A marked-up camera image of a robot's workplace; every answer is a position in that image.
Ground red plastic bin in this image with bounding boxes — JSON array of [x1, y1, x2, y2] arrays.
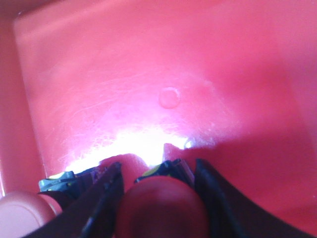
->
[[0, 0, 317, 235]]

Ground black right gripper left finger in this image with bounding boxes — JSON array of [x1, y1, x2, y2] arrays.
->
[[26, 162, 124, 238]]

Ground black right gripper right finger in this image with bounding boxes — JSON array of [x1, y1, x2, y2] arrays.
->
[[195, 159, 311, 238]]

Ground red mushroom push button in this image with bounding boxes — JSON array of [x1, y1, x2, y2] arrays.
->
[[116, 158, 211, 238], [0, 167, 109, 238]]

